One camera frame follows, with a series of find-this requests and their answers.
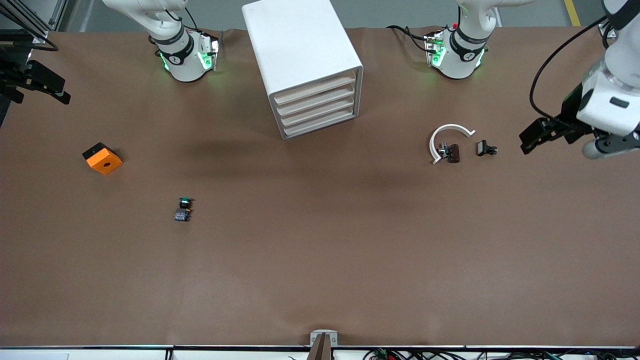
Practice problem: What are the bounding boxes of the white table edge rail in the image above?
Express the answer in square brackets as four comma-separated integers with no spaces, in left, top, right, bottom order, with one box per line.
[0,344,640,360]

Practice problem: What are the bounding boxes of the brown paper table cover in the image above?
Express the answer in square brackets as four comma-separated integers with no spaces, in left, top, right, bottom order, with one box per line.
[0,26,640,349]

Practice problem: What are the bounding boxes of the tangled cable bundle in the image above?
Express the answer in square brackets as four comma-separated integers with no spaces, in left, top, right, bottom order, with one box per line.
[362,347,640,360]

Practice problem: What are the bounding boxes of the green push button switch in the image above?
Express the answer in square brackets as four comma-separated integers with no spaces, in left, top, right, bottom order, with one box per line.
[173,196,195,223]

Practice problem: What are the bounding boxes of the brown small electrical component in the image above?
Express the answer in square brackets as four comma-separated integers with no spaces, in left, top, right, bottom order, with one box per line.
[437,142,461,164]

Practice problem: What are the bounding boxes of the grey metal mount bracket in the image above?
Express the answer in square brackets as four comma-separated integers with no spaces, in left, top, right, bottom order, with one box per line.
[309,329,339,347]

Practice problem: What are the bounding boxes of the orange button enclosure box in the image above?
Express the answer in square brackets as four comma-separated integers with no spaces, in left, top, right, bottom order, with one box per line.
[82,142,123,176]

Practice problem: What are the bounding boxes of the white curved plastic part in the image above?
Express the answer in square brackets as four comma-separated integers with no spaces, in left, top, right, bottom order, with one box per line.
[429,123,476,165]

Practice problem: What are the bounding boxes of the black arm base cable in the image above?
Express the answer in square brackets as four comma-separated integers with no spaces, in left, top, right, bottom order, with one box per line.
[386,24,435,55]

